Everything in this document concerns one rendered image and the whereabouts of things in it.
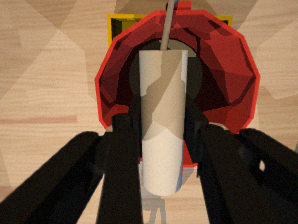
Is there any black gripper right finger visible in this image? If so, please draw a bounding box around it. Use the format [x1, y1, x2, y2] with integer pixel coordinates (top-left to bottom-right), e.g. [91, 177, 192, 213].
[184, 94, 298, 224]

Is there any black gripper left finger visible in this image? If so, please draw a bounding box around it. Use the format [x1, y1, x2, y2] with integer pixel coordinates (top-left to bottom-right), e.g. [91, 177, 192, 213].
[0, 94, 144, 224]

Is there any yellow shallow tray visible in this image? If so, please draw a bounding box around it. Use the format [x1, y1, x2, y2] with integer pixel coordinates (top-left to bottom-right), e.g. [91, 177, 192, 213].
[107, 14, 233, 48]

